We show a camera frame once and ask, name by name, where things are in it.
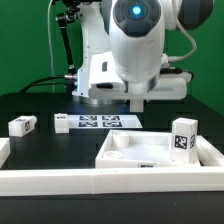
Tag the white U-shaped obstacle fence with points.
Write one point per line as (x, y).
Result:
(208, 177)

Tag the white square tabletop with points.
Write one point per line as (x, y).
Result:
(140, 149)

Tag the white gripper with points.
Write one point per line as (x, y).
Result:
(165, 82)

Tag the white marker base plate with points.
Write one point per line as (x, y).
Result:
(63, 123)

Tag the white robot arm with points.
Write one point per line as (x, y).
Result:
(114, 48)

